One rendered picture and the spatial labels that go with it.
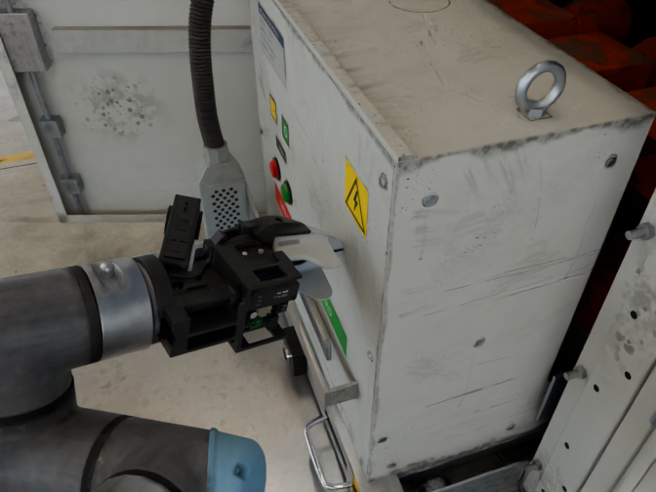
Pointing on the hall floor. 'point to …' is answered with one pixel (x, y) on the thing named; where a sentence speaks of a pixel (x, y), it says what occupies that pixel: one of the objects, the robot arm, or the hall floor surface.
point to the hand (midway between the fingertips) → (328, 245)
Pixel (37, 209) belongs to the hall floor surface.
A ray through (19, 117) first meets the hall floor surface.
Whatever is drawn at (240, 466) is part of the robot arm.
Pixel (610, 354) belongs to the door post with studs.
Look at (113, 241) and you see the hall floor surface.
